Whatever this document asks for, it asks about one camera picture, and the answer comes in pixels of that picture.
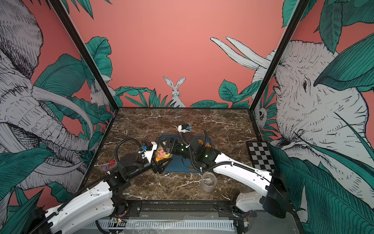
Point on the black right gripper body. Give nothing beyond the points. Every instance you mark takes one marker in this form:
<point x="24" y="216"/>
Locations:
<point x="178" y="149"/>

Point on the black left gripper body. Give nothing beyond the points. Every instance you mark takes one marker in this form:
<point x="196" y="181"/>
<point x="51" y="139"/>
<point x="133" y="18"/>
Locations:
<point x="142" y="166"/>

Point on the clear glass cookie jar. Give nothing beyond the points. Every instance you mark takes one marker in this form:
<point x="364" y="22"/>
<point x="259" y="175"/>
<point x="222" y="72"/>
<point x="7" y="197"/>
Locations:
<point x="208" y="182"/>

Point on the pile of yellow cookies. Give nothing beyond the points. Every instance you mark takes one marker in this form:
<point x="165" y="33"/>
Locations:
<point x="204" y="143"/>

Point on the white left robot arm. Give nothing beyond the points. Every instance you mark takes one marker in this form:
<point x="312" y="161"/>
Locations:
<point x="96" y="201"/>

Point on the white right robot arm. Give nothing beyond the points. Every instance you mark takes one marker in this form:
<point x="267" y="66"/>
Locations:
<point x="271" y="192"/>

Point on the teal rectangular tray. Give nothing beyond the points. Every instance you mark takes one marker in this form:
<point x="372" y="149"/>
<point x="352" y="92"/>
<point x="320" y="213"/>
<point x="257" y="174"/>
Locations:
<point x="178" y="164"/>

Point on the black white checkerboard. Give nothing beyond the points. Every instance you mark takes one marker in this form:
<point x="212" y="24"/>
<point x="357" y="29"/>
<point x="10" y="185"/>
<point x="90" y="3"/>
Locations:
<point x="260" y="156"/>

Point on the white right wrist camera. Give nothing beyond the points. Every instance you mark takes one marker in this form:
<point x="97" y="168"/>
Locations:
<point x="184" y="128"/>

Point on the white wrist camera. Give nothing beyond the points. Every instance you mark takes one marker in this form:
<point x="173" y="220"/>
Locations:
<point x="148" y="150"/>
<point x="184" y="128"/>

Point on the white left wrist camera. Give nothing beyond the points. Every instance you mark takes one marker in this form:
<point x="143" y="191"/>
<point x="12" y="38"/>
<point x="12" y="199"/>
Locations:
<point x="148" y="150"/>

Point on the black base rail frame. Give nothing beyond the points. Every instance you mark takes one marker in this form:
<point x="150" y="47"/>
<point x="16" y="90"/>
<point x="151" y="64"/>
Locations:
<point x="253" y="222"/>

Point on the white slotted cable duct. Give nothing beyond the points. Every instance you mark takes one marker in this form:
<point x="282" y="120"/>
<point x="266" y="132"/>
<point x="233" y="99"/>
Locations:
<point x="142" y="224"/>

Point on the black cage frame post left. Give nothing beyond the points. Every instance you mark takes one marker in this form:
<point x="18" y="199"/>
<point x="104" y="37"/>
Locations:
<point x="82" y="48"/>

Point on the black cage frame post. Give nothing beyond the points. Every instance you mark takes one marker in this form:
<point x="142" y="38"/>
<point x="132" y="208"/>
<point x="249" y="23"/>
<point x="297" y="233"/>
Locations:
<point x="291" y="27"/>
<point x="82" y="48"/>

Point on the black cage frame post right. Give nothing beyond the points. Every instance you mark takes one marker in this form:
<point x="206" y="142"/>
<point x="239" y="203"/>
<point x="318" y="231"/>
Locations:
<point x="291" y="27"/>

